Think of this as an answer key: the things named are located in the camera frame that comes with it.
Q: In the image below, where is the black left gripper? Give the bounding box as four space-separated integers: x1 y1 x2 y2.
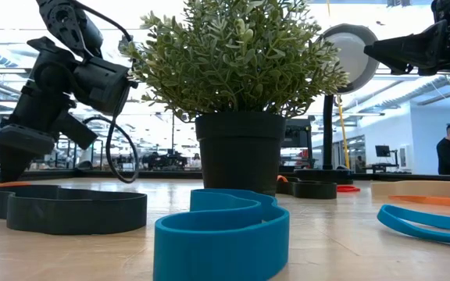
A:
0 84 78 183

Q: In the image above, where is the tan wide rubber band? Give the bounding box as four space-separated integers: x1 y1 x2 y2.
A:
370 180 450 208

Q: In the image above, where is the red rubber band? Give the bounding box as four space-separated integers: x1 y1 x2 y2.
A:
335 184 362 194

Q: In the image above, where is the green plant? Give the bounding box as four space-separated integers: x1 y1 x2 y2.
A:
122 0 351 197

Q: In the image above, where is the blue wide rubber band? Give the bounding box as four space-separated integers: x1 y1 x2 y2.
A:
152 187 291 281

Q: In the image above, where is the black desk lamp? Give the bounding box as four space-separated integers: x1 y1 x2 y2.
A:
293 23 381 186

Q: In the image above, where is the black equipment rack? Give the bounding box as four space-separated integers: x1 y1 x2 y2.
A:
280 116 315 169

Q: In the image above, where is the black robot workstation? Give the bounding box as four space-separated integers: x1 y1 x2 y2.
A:
141 150 189 171

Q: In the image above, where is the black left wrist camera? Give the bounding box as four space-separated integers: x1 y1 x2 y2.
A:
51 110 99 151

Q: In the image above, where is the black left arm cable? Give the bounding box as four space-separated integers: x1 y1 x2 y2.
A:
70 0 141 185

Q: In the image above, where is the black aluminium table frame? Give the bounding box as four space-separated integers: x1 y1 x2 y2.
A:
0 168 450 184

